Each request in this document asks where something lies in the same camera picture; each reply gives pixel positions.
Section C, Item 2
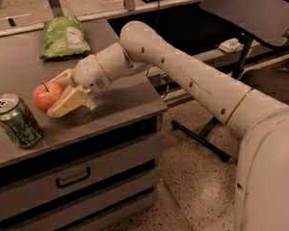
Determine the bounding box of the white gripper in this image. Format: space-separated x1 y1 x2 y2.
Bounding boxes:
46 55 111 118

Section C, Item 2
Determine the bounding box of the red apple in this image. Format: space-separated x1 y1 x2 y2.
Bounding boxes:
32 82 65 114

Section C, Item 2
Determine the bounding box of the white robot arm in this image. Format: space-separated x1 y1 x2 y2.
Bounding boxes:
48 21 289 231

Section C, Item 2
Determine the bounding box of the green soda can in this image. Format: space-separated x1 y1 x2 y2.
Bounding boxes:
0 93 42 148

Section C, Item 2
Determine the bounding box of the green chip bag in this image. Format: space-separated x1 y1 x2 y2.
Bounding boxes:
40 16 91 59

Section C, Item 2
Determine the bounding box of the grey drawer cabinet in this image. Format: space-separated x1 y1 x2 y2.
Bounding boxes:
0 18 169 231

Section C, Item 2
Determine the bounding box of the small white box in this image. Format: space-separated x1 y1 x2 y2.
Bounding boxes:
219 38 242 53

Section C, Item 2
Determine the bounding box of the black tilted stand table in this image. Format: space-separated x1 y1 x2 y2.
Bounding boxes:
170 0 289 164

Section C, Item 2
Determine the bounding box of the black drawer handle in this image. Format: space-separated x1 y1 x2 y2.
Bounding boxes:
55 167 91 189

